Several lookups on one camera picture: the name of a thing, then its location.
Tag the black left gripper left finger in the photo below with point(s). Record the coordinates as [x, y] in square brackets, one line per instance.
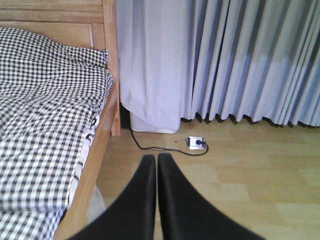
[132, 215]

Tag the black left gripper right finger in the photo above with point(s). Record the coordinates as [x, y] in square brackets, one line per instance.
[186, 215]

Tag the metal floor outlet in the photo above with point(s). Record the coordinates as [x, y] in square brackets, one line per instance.
[195, 143]

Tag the white appliance behind curtain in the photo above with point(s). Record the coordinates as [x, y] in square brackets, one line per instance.
[139, 125]

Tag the black white checkered bedding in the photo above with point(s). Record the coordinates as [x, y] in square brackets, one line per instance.
[51, 99]

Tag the grey pleated curtain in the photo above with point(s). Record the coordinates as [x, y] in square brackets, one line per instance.
[254, 58]

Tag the wooden bed frame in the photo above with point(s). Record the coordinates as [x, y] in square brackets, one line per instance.
[82, 23]

